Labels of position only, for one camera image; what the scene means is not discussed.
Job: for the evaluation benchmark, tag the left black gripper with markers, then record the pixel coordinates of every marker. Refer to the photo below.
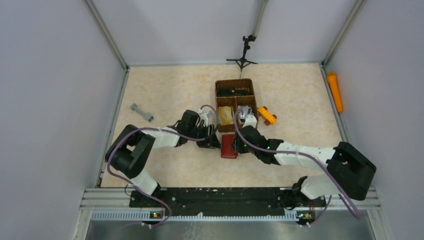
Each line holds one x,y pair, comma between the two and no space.
209,137

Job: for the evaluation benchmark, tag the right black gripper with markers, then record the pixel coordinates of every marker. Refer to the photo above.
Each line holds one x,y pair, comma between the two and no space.
240,140

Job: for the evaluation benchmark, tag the red leather card holder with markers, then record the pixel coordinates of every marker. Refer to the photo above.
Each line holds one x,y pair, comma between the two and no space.
227,151

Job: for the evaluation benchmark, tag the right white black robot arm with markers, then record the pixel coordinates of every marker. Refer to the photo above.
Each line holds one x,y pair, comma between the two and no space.
345,170

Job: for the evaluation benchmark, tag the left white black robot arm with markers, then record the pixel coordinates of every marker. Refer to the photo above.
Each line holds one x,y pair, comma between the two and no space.
127,157

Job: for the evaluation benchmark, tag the gold cards pile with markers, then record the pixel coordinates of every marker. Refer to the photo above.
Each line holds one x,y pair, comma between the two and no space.
226,115

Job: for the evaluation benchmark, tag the black cards pile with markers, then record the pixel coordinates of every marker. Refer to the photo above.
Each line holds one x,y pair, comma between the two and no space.
233,92

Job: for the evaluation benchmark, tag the brown woven divided basket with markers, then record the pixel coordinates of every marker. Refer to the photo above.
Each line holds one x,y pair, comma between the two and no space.
236,101

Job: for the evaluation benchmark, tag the orange yellow toy car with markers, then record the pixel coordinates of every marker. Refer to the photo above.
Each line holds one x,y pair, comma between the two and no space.
269,119

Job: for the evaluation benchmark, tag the grey toy block bar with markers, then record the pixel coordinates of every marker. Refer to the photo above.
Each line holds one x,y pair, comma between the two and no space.
147,116

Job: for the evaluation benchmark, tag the orange flashlight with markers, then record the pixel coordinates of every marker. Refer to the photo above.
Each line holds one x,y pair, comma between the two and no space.
332,81

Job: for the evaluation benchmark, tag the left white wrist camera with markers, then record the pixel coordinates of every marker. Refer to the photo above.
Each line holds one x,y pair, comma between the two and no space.
206,118

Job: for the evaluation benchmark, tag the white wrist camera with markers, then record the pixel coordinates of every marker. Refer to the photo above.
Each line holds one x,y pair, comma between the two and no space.
206,118
244,119

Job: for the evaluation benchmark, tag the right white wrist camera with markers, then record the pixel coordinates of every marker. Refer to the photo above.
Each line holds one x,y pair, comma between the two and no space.
244,119

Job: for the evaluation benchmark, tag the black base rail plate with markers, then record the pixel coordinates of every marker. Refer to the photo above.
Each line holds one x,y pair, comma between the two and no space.
225,202

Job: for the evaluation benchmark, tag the black camera tripod stand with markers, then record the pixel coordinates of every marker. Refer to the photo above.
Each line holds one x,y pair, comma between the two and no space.
243,62

